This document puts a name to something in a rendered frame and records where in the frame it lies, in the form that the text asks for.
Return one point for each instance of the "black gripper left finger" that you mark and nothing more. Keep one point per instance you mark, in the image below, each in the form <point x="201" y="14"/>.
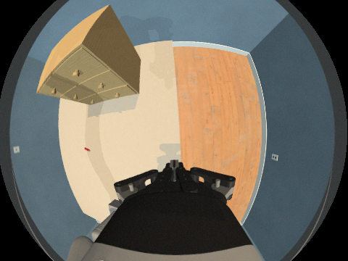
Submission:
<point x="159" y="182"/>

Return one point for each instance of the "tan wooden drawer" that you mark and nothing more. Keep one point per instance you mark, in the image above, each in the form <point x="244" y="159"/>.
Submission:
<point x="80" y="65"/>
<point x="55" y="87"/>
<point x="120" y="91"/>
<point x="92" y="99"/>
<point x="102" y="82"/>
<point x="77" y="93"/>

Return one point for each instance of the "brown chest of drawers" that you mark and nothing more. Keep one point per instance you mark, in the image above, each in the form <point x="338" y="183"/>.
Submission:
<point x="102" y="35"/>

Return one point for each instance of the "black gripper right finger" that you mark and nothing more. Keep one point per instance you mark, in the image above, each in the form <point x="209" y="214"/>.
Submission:
<point x="216" y="181"/>

